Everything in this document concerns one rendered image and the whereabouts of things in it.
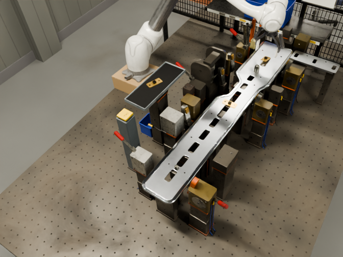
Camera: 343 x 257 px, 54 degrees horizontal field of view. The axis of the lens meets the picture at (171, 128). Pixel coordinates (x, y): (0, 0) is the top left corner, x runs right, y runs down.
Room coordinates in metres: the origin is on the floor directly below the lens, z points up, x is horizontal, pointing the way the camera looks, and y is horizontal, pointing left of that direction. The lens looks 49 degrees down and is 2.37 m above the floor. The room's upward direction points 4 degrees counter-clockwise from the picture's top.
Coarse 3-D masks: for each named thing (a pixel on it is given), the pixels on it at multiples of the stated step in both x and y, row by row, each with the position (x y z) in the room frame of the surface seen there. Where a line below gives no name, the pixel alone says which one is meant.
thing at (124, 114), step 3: (123, 111) 1.19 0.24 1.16; (126, 111) 1.19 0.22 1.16; (129, 111) 1.19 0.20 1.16; (117, 114) 1.17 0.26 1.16; (120, 114) 1.17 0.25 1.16; (123, 114) 1.17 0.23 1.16; (126, 114) 1.17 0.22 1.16; (129, 114) 1.17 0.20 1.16; (132, 114) 1.17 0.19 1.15; (120, 117) 1.15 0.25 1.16; (123, 117) 1.15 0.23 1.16; (126, 117) 1.15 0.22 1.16; (129, 117) 1.15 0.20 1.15; (126, 120) 1.13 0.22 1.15
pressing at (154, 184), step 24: (264, 48) 1.83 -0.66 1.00; (288, 48) 1.82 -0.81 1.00; (240, 72) 1.61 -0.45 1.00; (264, 72) 1.59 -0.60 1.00; (240, 96) 1.40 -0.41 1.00; (192, 144) 1.07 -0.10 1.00; (216, 144) 1.06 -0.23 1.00; (168, 168) 0.93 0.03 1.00; (192, 168) 0.92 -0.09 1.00; (168, 192) 0.80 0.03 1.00
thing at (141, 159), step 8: (136, 152) 1.00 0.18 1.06; (144, 152) 1.00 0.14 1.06; (136, 160) 0.96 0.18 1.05; (144, 160) 0.95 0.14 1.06; (152, 160) 0.98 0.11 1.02; (136, 168) 0.97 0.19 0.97; (144, 168) 0.93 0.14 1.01; (152, 168) 0.97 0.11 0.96; (144, 176) 0.95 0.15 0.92; (144, 192) 0.96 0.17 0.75
